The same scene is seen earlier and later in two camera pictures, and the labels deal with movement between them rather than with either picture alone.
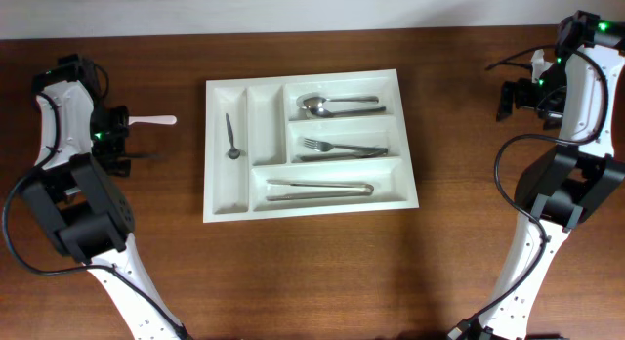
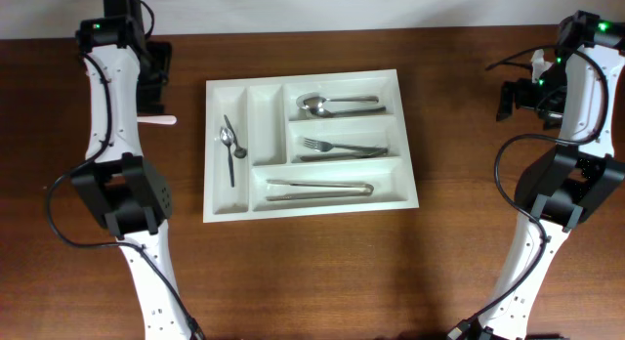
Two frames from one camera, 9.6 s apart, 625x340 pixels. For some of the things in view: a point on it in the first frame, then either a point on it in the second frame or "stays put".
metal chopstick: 318,183 stays put
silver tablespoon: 326,113 stays put
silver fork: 328,157 stays put
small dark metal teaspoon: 144,155 to 228,137
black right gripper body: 547,97 stays put
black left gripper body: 114,128 to 158,78
